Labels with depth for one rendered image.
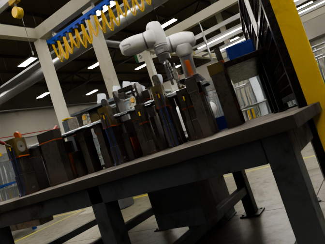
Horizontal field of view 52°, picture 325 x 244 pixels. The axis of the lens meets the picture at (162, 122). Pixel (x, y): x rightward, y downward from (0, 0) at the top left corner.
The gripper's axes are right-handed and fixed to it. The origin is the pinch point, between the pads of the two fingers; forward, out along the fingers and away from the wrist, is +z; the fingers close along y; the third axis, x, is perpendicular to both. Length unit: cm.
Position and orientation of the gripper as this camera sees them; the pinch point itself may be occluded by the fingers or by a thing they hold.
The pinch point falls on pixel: (174, 85)
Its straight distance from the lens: 202.6
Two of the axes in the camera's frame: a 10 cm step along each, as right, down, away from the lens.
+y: -2.6, 0.2, -9.6
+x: 9.1, -3.3, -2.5
